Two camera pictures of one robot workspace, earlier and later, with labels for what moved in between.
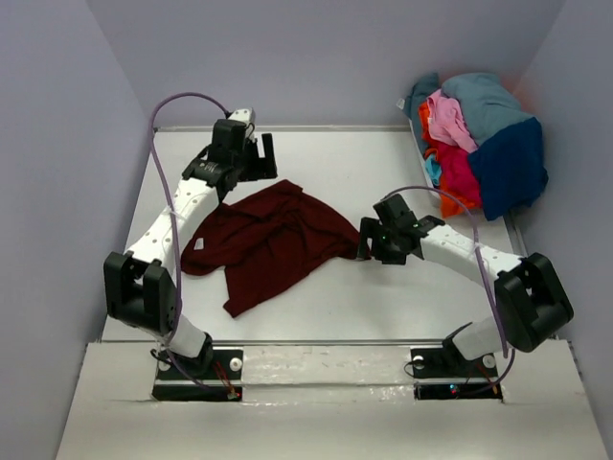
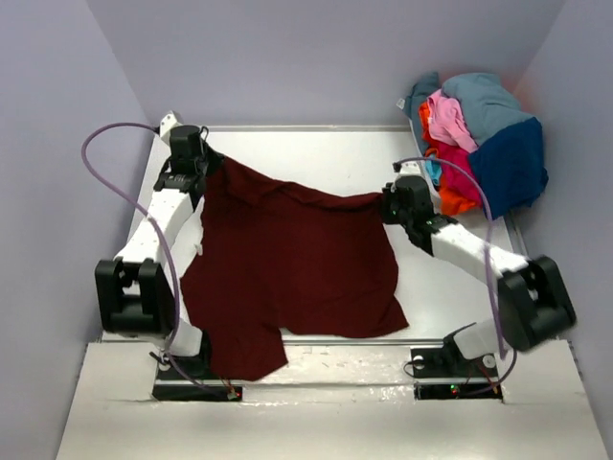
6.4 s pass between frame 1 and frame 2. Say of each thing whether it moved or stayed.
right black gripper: moved
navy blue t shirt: stayed
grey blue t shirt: stayed
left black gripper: moved
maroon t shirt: moved
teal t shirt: stayed
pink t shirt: stayed
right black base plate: stayed
